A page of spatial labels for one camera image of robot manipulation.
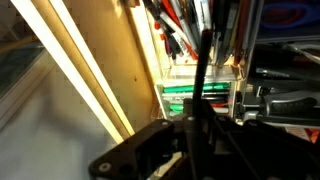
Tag blue scissors in package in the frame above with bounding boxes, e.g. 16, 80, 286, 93
255, 0, 320, 43

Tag green marker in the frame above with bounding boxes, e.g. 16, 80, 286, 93
162, 82, 232, 94
169, 103, 185, 113

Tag black grey stapler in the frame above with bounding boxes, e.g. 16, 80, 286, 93
242, 89, 320, 128

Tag clear plastic drawer organizer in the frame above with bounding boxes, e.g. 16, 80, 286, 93
139, 0, 320, 134

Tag white marker with black cap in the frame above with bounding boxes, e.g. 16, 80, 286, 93
159, 10, 198, 52

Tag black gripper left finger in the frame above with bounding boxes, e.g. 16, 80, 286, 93
88, 98, 208, 180

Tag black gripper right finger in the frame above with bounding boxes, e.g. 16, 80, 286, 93
200, 99, 320, 180

